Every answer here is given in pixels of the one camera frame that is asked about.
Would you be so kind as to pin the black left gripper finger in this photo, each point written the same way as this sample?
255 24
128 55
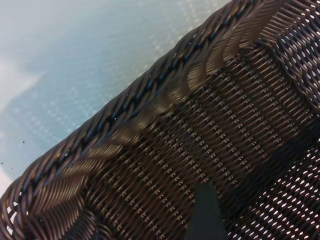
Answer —
206 215

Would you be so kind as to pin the dark brown wicker basket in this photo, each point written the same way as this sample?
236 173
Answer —
175 140

